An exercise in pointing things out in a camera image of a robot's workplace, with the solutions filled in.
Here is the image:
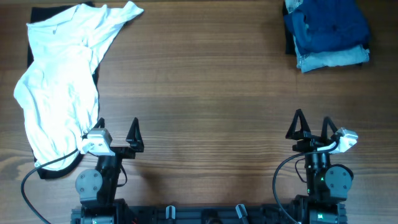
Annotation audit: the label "folded light blue jeans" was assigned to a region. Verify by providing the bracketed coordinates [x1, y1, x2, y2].
[282, 0, 371, 73]

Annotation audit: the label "black garment under blue stack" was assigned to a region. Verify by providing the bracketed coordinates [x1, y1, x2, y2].
[281, 2, 371, 67]

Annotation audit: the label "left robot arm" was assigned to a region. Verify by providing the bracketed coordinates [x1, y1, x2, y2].
[70, 118, 144, 224]

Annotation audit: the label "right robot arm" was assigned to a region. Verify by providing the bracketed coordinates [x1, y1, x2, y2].
[285, 109, 358, 223]

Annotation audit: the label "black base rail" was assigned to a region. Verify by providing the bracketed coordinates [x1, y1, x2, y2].
[70, 203, 348, 224]

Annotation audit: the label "folded dark blue garment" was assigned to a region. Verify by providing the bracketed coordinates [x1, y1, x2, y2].
[284, 0, 371, 55]

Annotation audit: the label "white t-shirt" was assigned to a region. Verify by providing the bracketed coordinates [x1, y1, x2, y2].
[14, 1, 144, 171]

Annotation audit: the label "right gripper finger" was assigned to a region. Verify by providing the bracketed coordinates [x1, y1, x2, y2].
[321, 116, 338, 140]
[285, 109, 312, 139]

